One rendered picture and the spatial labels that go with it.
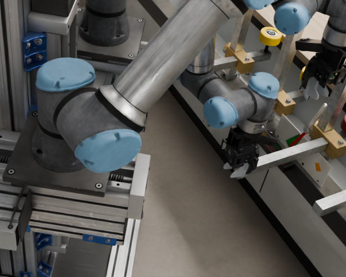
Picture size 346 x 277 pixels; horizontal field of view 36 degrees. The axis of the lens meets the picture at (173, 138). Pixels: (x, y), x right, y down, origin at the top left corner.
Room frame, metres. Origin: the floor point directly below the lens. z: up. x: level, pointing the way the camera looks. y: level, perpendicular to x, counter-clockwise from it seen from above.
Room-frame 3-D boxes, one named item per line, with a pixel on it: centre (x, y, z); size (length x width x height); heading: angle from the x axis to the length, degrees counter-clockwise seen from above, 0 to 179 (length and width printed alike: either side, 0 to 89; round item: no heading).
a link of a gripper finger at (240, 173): (1.05, -0.20, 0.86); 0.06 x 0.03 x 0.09; 126
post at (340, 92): (1.31, -0.46, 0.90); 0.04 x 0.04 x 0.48; 36
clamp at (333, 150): (1.29, -0.48, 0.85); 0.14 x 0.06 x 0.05; 36
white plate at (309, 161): (1.32, -0.42, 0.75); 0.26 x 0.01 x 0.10; 36
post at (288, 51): (1.51, -0.31, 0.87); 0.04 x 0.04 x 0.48; 36
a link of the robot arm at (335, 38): (1.24, -0.37, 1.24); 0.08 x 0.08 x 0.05
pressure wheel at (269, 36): (1.74, -0.28, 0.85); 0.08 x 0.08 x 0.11
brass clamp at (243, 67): (1.69, -0.18, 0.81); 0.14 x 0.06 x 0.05; 36
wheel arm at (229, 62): (1.63, -0.12, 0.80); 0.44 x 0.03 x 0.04; 126
